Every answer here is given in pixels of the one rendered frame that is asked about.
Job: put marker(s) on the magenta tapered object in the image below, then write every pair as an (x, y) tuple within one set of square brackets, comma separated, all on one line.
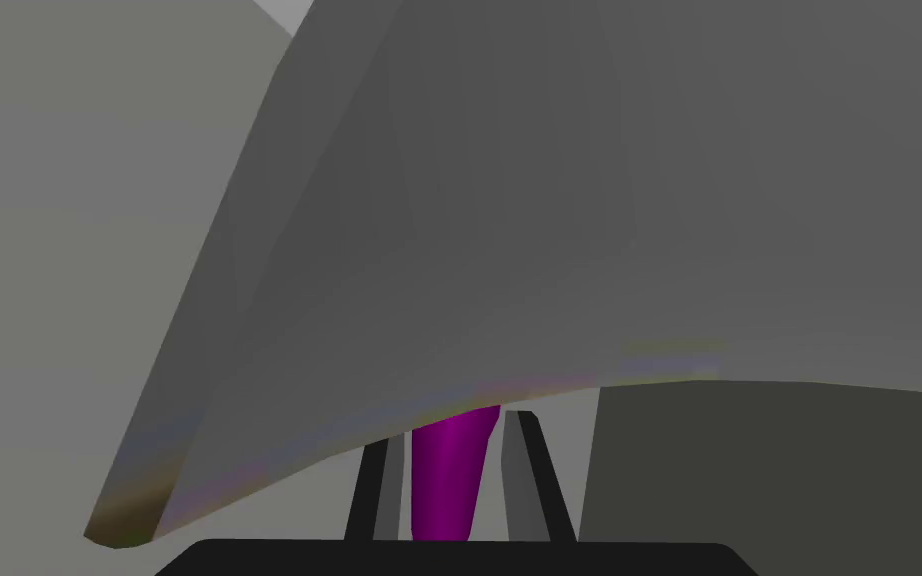
[(445, 480)]

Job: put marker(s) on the large grey curved object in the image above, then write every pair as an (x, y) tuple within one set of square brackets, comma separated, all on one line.
[(509, 240)]

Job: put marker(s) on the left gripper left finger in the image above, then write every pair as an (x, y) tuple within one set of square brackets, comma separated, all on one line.
[(374, 496)]

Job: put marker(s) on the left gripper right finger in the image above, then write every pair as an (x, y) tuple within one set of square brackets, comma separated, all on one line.
[(531, 488)]

